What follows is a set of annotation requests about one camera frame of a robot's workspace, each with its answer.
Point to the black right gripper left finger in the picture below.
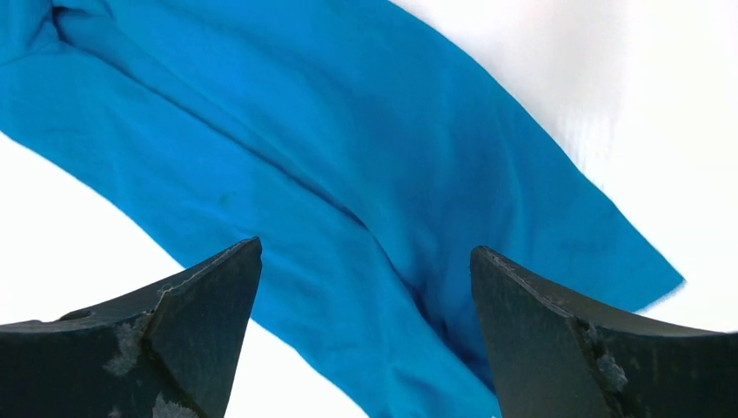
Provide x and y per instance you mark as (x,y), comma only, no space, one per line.
(170,349)

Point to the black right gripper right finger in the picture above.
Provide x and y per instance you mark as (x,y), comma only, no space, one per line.
(558,353)

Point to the blue t shirt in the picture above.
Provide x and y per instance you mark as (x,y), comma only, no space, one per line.
(367,152)

